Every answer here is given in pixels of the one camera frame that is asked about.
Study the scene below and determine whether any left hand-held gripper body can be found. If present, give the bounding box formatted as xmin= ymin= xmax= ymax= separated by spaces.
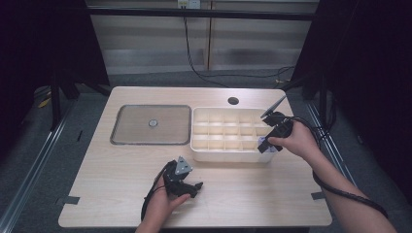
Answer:
xmin=162 ymin=155 xmax=196 ymax=197

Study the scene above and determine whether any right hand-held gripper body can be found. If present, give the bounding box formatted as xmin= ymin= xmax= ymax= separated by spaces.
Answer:
xmin=259 ymin=94 xmax=294 ymax=144

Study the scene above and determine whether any white divided storage box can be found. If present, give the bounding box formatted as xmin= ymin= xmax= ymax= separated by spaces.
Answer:
xmin=189 ymin=106 xmax=277 ymax=164

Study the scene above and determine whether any person's left hand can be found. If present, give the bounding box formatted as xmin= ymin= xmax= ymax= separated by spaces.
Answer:
xmin=147 ymin=179 xmax=192 ymax=225

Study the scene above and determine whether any person's right hand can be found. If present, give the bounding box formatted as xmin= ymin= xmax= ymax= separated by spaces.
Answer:
xmin=267 ymin=120 xmax=321 ymax=162

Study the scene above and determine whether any black curtain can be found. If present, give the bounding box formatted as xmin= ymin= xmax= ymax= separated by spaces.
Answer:
xmin=291 ymin=0 xmax=412 ymax=203
xmin=0 ymin=0 xmax=111 ymax=159

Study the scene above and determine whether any black stand leg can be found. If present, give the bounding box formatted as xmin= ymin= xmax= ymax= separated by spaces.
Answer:
xmin=49 ymin=73 xmax=63 ymax=131

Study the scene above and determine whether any yellow object on floor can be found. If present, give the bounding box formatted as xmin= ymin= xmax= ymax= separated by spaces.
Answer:
xmin=37 ymin=96 xmax=52 ymax=110

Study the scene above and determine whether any bundle of black floor cables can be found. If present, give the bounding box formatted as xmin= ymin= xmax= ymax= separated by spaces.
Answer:
xmin=296 ymin=96 xmax=338 ymax=153

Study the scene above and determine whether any black stand frame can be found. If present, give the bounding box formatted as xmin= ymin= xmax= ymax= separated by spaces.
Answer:
xmin=281 ymin=69 xmax=328 ymax=121

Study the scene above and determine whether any metal floor rail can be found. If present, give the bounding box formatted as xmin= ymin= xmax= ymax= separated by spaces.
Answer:
xmin=0 ymin=99 xmax=78 ymax=233
xmin=305 ymin=101 xmax=384 ymax=233

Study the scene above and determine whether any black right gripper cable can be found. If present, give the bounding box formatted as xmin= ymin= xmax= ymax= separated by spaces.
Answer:
xmin=284 ymin=116 xmax=389 ymax=219

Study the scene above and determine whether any black wall power cable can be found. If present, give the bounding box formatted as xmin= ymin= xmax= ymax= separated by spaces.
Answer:
xmin=183 ymin=17 xmax=295 ymax=89

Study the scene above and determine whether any black horizontal frame bar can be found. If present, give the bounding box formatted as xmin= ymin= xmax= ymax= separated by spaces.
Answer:
xmin=86 ymin=7 xmax=320 ymax=22

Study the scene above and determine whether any white wall power outlet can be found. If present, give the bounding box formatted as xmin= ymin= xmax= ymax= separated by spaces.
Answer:
xmin=177 ymin=0 xmax=202 ymax=10

